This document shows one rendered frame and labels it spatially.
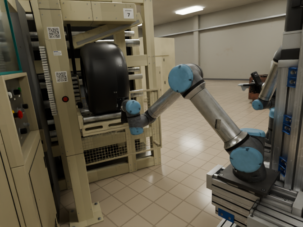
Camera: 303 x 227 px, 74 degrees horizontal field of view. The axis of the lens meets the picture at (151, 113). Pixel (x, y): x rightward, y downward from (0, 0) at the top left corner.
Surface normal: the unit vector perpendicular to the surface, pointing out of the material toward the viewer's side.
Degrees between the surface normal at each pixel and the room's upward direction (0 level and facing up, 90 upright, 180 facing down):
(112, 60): 59
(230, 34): 90
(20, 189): 90
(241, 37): 90
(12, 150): 90
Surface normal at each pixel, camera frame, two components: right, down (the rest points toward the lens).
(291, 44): -0.70, 0.22
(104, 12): 0.39, 0.21
